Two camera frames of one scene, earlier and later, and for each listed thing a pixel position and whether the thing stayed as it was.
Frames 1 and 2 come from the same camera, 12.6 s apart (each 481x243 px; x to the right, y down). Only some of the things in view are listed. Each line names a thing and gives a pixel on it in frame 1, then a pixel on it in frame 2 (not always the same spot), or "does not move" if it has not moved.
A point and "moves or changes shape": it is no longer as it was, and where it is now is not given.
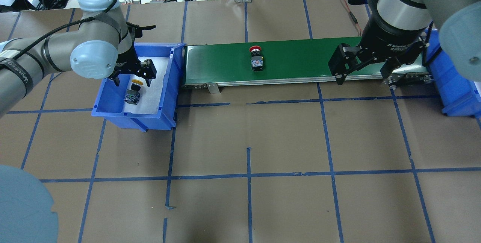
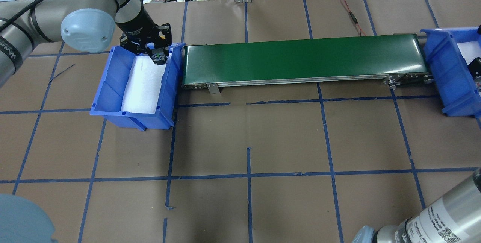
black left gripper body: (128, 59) -> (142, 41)
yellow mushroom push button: (132, 95) -> (159, 56)
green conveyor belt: (272, 63) does not move
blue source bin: (110, 101) does not move
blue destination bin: (460, 95) does not move
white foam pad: (150, 96) does not move
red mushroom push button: (256, 59) moves or changes shape
